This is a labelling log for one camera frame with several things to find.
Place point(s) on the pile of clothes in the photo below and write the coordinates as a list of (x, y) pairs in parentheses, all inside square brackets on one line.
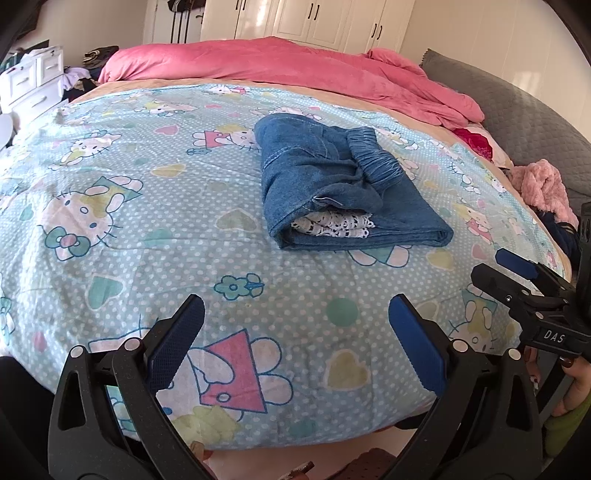
[(94, 60)]

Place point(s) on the white wardrobe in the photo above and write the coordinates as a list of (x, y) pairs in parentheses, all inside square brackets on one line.
[(295, 23)]

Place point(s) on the pink duvet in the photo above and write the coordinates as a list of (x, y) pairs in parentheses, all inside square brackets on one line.
[(277, 64)]

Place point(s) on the brown perforated slipper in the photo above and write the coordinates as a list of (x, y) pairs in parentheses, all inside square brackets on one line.
[(367, 466)]

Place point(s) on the grey quilted headboard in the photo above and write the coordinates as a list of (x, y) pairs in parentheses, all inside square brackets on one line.
[(521, 120)]

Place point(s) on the red patterned pillow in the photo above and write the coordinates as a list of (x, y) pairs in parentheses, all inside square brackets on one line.
[(475, 141)]

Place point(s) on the light blue cartoon printed blanket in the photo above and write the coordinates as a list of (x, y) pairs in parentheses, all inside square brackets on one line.
[(138, 254)]

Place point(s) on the person's right forearm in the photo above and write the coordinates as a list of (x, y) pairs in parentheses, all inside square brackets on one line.
[(565, 431)]

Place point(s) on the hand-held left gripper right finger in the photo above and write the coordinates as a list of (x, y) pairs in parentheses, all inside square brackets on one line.
[(415, 346)]

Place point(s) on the blue denim pants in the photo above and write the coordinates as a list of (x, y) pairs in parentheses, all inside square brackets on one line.
[(314, 170)]

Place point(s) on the person's right hand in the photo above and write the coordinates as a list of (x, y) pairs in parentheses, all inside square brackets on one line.
[(577, 387)]

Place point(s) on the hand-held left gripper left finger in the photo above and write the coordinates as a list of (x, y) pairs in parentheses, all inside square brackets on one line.
[(173, 350)]

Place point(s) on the dark cloth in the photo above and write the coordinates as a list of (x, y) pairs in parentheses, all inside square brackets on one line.
[(561, 235)]

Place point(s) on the pink fuzzy cloth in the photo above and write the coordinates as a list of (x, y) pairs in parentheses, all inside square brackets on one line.
[(540, 184)]

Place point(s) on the hanging dark clothes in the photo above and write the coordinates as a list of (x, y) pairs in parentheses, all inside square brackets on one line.
[(180, 5)]

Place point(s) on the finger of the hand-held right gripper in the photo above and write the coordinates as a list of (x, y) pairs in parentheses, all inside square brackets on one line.
[(503, 284), (515, 259)]

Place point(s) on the white drawer unit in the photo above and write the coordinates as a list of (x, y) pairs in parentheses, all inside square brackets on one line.
[(27, 78)]

